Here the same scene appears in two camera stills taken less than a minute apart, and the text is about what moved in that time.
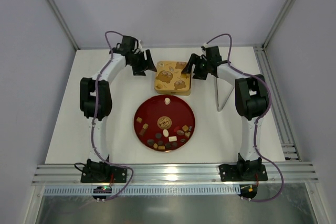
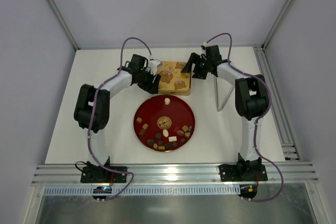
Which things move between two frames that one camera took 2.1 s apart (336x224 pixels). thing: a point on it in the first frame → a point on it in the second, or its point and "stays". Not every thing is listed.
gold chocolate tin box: (184, 93) stays
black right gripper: (197, 67) stays
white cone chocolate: (167, 100) stays
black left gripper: (142, 63) → (149, 83)
